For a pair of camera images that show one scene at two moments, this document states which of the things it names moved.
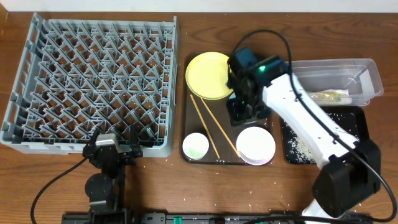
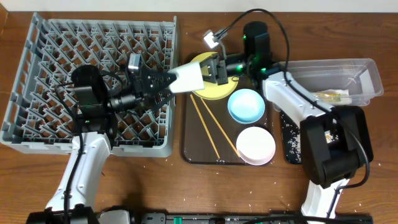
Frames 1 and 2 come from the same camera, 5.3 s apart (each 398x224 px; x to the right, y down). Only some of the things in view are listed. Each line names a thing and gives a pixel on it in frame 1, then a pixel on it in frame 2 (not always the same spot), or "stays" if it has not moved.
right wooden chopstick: (220, 127) stays
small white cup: (195, 145) to (189, 78)
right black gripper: (236, 117) to (211, 63)
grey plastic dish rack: (83, 72) stays
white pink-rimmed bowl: (255, 145) stays
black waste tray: (351, 120) stays
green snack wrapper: (327, 96) stays
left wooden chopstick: (205, 126) stays
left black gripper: (125, 150) to (140, 86)
